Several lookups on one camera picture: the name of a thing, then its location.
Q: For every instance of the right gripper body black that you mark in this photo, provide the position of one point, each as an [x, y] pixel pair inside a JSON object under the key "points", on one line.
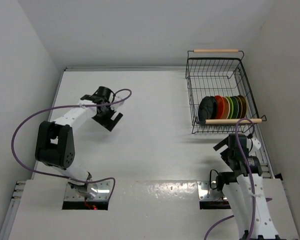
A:
{"points": [[225, 154]]}

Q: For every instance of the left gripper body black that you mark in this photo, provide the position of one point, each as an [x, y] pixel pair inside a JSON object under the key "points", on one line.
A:
{"points": [[104, 118]]}

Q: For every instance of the beige floral plate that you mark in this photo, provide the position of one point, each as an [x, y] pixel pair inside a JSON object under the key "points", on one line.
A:
{"points": [[226, 108]]}

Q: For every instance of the black plate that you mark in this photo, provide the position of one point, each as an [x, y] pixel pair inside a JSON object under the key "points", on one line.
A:
{"points": [[206, 109], [215, 107]]}

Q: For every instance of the brown patterned plate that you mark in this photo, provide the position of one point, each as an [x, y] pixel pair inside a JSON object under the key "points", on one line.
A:
{"points": [[240, 107], [244, 106]]}

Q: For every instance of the orange plate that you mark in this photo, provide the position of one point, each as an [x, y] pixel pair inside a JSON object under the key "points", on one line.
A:
{"points": [[221, 110]]}

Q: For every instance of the lime green plate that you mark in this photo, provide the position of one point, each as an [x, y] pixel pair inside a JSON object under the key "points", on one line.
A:
{"points": [[231, 108]]}

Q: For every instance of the blue green patterned plate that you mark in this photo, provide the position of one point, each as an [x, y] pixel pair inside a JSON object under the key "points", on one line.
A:
{"points": [[236, 107]]}

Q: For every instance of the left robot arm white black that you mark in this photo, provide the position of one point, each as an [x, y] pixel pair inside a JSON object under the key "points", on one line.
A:
{"points": [[55, 146]]}

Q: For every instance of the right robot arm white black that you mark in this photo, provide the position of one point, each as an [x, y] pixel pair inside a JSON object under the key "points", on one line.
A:
{"points": [[244, 190]]}

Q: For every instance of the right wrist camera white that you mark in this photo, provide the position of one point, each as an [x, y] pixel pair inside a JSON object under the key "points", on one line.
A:
{"points": [[253, 144]]}

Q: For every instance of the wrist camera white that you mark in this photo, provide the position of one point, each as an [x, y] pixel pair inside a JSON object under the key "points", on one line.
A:
{"points": [[253, 144], [117, 102]]}

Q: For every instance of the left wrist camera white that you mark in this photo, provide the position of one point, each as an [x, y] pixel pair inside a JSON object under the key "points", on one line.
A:
{"points": [[117, 102]]}

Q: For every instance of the black wire dish rack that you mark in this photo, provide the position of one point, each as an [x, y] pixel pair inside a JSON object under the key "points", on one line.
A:
{"points": [[218, 73]]}

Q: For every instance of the aluminium rail right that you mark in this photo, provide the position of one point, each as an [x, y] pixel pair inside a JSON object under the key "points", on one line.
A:
{"points": [[263, 156]]}

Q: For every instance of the aluminium rail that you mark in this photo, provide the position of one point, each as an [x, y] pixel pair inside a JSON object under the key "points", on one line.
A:
{"points": [[263, 156], [12, 210]]}

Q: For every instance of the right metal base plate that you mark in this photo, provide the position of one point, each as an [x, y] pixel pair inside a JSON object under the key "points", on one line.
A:
{"points": [[207, 192]]}

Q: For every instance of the metal base plate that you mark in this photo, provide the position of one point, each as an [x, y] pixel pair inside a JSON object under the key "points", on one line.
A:
{"points": [[207, 192], [100, 191]]}

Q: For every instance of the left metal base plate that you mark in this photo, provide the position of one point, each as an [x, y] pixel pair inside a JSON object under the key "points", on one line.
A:
{"points": [[100, 191]]}

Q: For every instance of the aluminium rail left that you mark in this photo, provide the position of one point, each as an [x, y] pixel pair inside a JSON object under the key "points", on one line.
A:
{"points": [[12, 210]]}

